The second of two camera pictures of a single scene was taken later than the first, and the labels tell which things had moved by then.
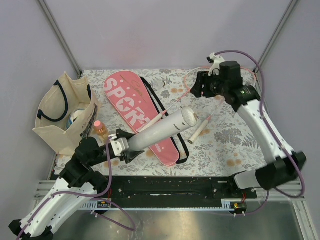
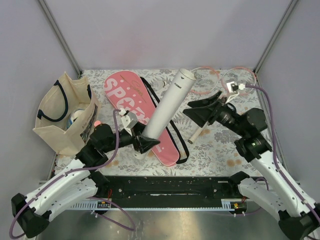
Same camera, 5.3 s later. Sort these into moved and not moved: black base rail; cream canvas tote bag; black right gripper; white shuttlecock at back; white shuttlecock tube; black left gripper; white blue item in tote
Moved: black right gripper; black left gripper; white shuttlecock tube
Not moved: cream canvas tote bag; black base rail; white shuttlecock at back; white blue item in tote
